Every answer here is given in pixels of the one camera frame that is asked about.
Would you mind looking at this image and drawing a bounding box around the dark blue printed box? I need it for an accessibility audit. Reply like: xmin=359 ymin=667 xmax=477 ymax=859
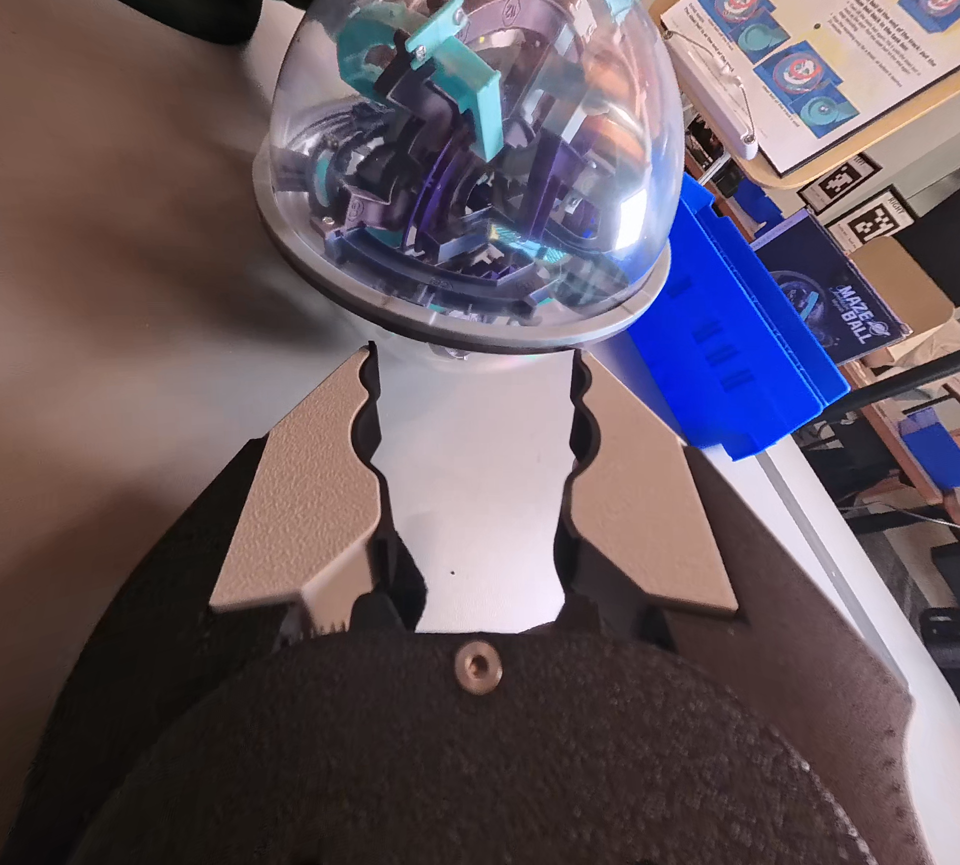
xmin=750 ymin=210 xmax=912 ymax=356

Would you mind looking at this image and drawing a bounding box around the blue plastic bin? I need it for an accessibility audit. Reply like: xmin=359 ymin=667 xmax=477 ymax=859
xmin=627 ymin=172 xmax=852 ymax=461

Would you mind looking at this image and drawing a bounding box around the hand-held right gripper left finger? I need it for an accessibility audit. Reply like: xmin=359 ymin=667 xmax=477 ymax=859
xmin=207 ymin=345 xmax=429 ymax=637

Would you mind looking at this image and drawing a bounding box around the instruction sheet on stand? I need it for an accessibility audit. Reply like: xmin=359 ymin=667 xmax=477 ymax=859
xmin=645 ymin=0 xmax=960 ymax=194

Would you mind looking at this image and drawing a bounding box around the black white marker board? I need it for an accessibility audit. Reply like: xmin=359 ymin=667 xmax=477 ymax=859
xmin=795 ymin=153 xmax=919 ymax=254

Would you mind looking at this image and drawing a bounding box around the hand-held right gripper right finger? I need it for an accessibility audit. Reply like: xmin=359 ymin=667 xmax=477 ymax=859
xmin=555 ymin=349 xmax=741 ymax=637

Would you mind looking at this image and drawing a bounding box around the clear maze ball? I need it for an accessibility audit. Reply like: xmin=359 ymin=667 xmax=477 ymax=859
xmin=251 ymin=0 xmax=687 ymax=356

